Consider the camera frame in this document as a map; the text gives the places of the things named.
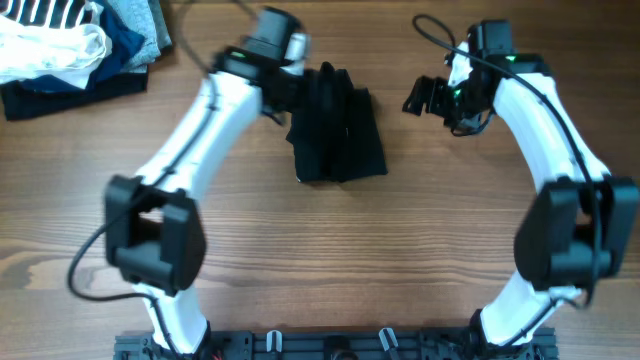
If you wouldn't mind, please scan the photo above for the navy blue garment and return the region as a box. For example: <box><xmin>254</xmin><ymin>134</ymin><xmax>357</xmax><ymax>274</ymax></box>
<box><xmin>21</xmin><ymin>0</ymin><xmax>144</xmax><ymax>93</ymax></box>

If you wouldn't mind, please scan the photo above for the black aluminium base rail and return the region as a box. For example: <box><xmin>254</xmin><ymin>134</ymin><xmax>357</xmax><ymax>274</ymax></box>
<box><xmin>113</xmin><ymin>328</ymin><xmax>559</xmax><ymax>360</ymax></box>

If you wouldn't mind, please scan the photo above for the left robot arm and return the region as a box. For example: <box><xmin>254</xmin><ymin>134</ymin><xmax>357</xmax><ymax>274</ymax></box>
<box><xmin>105</xmin><ymin>33</ymin><xmax>307</xmax><ymax>359</ymax></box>

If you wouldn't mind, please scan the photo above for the white garment on pile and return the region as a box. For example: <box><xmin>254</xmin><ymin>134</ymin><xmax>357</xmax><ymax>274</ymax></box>
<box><xmin>1</xmin><ymin>17</ymin><xmax>112</xmax><ymax>89</ymax></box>

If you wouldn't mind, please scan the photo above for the black cable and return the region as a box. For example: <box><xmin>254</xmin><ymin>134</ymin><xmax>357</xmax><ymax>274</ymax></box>
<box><xmin>66</xmin><ymin>0</ymin><xmax>261</xmax><ymax>359</ymax></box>
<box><xmin>411</xmin><ymin>13</ymin><xmax>604</xmax><ymax>351</ymax></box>

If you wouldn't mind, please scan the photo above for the left black cable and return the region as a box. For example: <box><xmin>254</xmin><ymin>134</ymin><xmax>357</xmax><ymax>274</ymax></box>
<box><xmin>66</xmin><ymin>0</ymin><xmax>261</xmax><ymax>359</ymax></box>

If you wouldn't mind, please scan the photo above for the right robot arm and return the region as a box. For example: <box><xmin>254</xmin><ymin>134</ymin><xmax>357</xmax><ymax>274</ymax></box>
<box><xmin>402</xmin><ymin>54</ymin><xmax>639</xmax><ymax>356</ymax></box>

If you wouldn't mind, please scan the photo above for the left grey rail clamp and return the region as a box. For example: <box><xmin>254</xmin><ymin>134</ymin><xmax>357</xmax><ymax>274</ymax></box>
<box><xmin>265</xmin><ymin>330</ymin><xmax>283</xmax><ymax>353</ymax></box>

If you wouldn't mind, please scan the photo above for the right grey rail clamp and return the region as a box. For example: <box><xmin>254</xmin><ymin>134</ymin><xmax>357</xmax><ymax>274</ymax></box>
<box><xmin>378</xmin><ymin>327</ymin><xmax>400</xmax><ymax>360</ymax></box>

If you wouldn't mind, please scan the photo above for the black white striped garment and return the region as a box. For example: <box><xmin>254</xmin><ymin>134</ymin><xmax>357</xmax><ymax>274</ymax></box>
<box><xmin>1</xmin><ymin>0</ymin><xmax>104</xmax><ymax>29</ymax></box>

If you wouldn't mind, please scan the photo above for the black folded garment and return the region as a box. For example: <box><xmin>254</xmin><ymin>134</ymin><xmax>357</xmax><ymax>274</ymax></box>
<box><xmin>1</xmin><ymin>72</ymin><xmax>149</xmax><ymax>121</ymax></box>

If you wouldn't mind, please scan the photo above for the black t-shirt with logo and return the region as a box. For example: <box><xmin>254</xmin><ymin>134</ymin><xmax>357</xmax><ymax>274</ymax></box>
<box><xmin>286</xmin><ymin>62</ymin><xmax>388</xmax><ymax>183</ymax></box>

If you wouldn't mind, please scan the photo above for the grey rail clamp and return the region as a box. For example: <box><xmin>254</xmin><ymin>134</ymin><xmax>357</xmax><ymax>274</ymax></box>
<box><xmin>378</xmin><ymin>327</ymin><xmax>400</xmax><ymax>360</ymax></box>
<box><xmin>265</xmin><ymin>330</ymin><xmax>283</xmax><ymax>353</ymax></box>

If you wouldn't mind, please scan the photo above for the right black cable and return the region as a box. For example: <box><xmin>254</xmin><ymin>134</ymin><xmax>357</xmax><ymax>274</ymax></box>
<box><xmin>411</xmin><ymin>13</ymin><xmax>604</xmax><ymax>351</ymax></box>

